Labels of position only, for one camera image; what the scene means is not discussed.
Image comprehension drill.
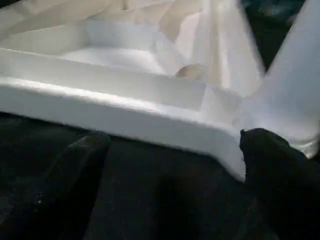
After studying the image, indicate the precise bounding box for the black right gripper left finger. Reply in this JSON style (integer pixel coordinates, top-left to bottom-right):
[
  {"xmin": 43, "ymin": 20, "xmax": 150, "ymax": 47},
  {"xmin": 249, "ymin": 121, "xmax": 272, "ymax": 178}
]
[{"xmin": 0, "ymin": 132, "xmax": 112, "ymax": 240}]

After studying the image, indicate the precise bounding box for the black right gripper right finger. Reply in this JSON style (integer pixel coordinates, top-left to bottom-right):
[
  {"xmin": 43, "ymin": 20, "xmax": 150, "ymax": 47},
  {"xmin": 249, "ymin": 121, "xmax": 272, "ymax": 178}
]
[{"xmin": 239, "ymin": 128, "xmax": 320, "ymax": 240}]

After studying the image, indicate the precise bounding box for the white plastic table top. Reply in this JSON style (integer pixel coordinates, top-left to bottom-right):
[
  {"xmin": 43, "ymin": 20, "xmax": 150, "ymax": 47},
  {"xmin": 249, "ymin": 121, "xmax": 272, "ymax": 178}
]
[{"xmin": 0, "ymin": 0, "xmax": 320, "ymax": 182}]

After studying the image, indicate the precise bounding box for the white plastic table leg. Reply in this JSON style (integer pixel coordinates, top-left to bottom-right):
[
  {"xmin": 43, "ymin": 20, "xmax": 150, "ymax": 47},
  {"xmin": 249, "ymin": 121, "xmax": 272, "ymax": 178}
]
[{"xmin": 260, "ymin": 0, "xmax": 320, "ymax": 146}]

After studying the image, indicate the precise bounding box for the black work mat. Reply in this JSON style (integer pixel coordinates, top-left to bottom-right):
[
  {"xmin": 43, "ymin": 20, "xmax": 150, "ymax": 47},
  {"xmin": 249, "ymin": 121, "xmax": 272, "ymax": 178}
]
[{"xmin": 0, "ymin": 0, "xmax": 320, "ymax": 240}]

